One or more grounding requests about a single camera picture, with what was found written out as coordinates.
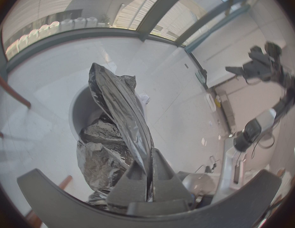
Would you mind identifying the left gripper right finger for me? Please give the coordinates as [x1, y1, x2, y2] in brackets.
[151, 149, 193, 206]

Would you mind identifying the white paper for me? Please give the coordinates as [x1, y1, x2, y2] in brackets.
[139, 93, 152, 107]

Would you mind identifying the grey trash bin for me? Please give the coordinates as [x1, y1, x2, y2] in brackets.
[69, 82, 151, 143]

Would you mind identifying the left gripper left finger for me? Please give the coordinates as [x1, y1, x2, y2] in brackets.
[107, 163, 148, 210]

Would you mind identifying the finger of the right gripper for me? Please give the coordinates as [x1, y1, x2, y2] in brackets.
[226, 66, 244, 76]

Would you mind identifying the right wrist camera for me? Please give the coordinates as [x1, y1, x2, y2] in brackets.
[248, 46, 264, 59]

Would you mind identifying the white cushioned wooden chair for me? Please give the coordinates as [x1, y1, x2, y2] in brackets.
[0, 68, 72, 228]

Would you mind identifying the window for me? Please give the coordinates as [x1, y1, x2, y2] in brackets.
[0, 0, 251, 69]

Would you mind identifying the black plastic bag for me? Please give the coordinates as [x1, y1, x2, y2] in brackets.
[77, 62, 155, 206]

